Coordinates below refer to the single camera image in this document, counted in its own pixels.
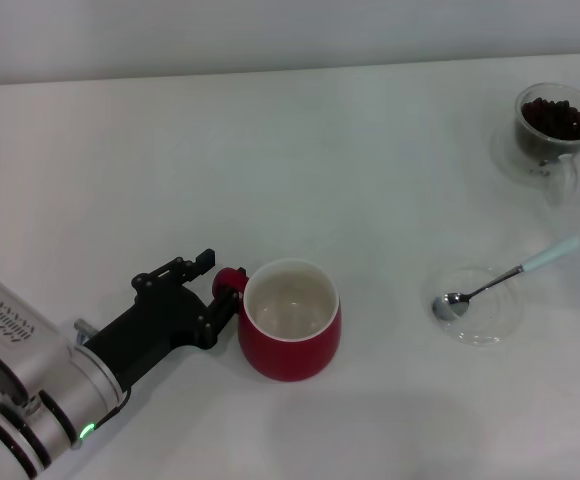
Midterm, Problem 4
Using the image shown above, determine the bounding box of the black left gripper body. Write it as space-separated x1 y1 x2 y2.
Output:
82 285 217 397

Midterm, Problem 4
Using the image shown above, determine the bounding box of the red ceramic mug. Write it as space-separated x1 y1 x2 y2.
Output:
211 257 343 383

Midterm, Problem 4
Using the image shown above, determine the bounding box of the clear glass dish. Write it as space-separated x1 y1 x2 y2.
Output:
423 266 525 347

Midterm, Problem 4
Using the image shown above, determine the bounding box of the blue handled metal spoon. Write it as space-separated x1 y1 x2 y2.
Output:
431 235 580 322

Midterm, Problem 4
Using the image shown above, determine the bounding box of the clear glass handled cup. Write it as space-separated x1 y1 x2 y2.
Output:
513 83 580 207

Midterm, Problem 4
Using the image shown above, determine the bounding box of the coffee bean pile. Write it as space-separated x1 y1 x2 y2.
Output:
521 97 580 141

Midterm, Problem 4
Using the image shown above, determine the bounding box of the clear glass saucer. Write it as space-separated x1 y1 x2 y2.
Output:
490 119 580 192

